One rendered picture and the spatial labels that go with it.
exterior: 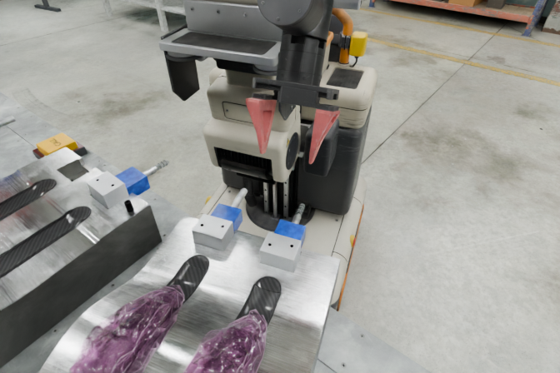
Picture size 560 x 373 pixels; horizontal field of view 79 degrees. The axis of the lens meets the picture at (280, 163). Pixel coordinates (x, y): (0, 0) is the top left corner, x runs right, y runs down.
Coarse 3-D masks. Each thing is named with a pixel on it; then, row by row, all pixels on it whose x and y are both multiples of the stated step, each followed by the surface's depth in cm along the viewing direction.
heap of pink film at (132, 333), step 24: (168, 288) 44; (120, 312) 38; (144, 312) 38; (168, 312) 40; (96, 336) 34; (120, 336) 34; (144, 336) 35; (216, 336) 36; (240, 336) 37; (264, 336) 39; (96, 360) 32; (120, 360) 33; (144, 360) 34; (192, 360) 33; (216, 360) 33; (240, 360) 33
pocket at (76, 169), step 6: (72, 162) 62; (78, 162) 63; (60, 168) 60; (66, 168) 61; (72, 168) 62; (78, 168) 63; (84, 168) 63; (90, 168) 62; (66, 174) 61; (72, 174) 62; (78, 174) 63; (84, 174) 63; (72, 180) 62
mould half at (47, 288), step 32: (64, 160) 62; (0, 192) 56; (64, 192) 55; (0, 224) 51; (32, 224) 50; (96, 224) 50; (128, 224) 51; (64, 256) 46; (96, 256) 48; (128, 256) 53; (0, 288) 42; (32, 288) 42; (64, 288) 46; (96, 288) 51; (0, 320) 40; (32, 320) 44; (0, 352) 42
